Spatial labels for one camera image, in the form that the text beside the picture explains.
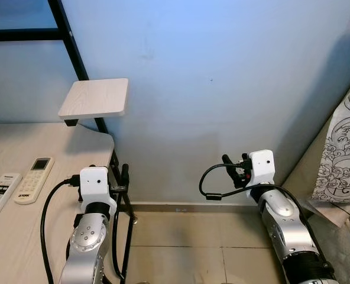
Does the cream remote with screen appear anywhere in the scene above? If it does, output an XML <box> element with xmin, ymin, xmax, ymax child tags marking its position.
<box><xmin>14</xmin><ymin>157</ymin><xmax>55</xmax><ymax>205</ymax></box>

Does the small light wooden shelf board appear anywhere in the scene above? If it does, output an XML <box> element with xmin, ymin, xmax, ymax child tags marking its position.
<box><xmin>58</xmin><ymin>78</ymin><xmax>129</xmax><ymax>127</ymax></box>

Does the white remote with black buttons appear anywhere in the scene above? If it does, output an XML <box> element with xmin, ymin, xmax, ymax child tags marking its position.
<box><xmin>0</xmin><ymin>172</ymin><xmax>23</xmax><ymax>221</ymax></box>

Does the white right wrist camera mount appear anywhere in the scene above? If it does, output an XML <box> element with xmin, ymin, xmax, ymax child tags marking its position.
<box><xmin>248</xmin><ymin>150</ymin><xmax>277</xmax><ymax>189</ymax></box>

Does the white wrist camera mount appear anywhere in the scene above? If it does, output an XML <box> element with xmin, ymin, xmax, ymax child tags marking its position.
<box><xmin>248</xmin><ymin>150</ymin><xmax>277</xmax><ymax>189</ymax></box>
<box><xmin>78</xmin><ymin>167</ymin><xmax>118</xmax><ymax>214</ymax></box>

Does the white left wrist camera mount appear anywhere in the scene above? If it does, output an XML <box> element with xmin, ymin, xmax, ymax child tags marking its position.
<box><xmin>78</xmin><ymin>167</ymin><xmax>118</xmax><ymax>214</ymax></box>

